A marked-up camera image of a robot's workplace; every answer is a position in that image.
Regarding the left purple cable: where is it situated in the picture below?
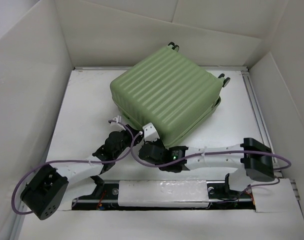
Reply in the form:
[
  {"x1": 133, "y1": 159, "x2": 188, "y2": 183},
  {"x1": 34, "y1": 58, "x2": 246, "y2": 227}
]
[{"x1": 12, "y1": 119, "x2": 140, "y2": 216}]

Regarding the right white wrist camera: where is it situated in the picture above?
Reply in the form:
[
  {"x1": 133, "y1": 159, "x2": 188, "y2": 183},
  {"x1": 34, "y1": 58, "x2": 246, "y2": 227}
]
[{"x1": 142, "y1": 122, "x2": 160, "y2": 142}]

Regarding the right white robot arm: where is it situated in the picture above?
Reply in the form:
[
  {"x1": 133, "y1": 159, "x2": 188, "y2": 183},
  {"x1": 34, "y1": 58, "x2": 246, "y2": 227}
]
[{"x1": 138, "y1": 138, "x2": 275, "y2": 202}]

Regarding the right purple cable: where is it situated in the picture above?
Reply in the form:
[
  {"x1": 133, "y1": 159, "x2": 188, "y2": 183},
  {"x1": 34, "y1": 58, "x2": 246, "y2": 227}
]
[{"x1": 130, "y1": 129, "x2": 292, "y2": 203}]

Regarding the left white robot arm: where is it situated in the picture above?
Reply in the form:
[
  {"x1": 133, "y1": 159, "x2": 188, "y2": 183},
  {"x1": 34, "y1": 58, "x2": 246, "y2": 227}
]
[{"x1": 12, "y1": 126, "x2": 142, "y2": 220}]

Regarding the green hard-shell suitcase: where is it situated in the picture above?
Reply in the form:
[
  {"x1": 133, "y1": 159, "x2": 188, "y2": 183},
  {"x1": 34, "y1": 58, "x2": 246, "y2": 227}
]
[{"x1": 110, "y1": 42, "x2": 230, "y2": 148}]

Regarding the purple cable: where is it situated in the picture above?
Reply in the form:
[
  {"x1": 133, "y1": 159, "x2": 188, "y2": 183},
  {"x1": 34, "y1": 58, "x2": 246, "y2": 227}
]
[
  {"x1": 130, "y1": 129, "x2": 292, "y2": 203},
  {"x1": 12, "y1": 119, "x2": 140, "y2": 216}
]

